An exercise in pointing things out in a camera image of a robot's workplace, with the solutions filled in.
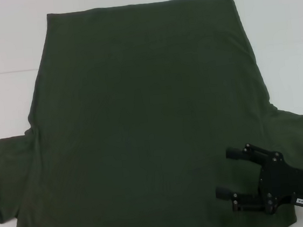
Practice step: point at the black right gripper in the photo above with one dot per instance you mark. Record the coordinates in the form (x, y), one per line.
(283, 183)

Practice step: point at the dark green t-shirt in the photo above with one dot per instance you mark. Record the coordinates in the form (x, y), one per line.
(149, 92)

